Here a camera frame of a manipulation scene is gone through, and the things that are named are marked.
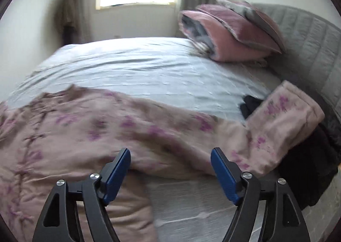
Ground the pink floral padded coat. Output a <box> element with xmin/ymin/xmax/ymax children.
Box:
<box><xmin>1</xmin><ymin>81</ymin><xmax>325</xmax><ymax>241</ymax></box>

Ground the black folded jacket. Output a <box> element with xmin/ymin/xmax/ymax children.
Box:
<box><xmin>239</xmin><ymin>94</ymin><xmax>341</xmax><ymax>211</ymax></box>

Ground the grey quilted headboard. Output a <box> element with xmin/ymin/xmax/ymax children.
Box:
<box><xmin>254</xmin><ymin>3</ymin><xmax>340</xmax><ymax>113</ymax></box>

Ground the pink folded quilt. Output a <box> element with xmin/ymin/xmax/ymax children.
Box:
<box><xmin>179</xmin><ymin>10</ymin><xmax>270</xmax><ymax>62</ymax></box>

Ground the pink velvet pillow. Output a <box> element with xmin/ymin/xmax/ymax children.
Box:
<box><xmin>196</xmin><ymin>4</ymin><xmax>282</xmax><ymax>53</ymax></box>

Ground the hanging brown coat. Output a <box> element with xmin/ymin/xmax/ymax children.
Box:
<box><xmin>54</xmin><ymin>0</ymin><xmax>80</xmax><ymax>45</ymax></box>

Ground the left grey curtain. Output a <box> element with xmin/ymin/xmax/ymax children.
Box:
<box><xmin>75</xmin><ymin>0</ymin><xmax>92</xmax><ymax>44</ymax></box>

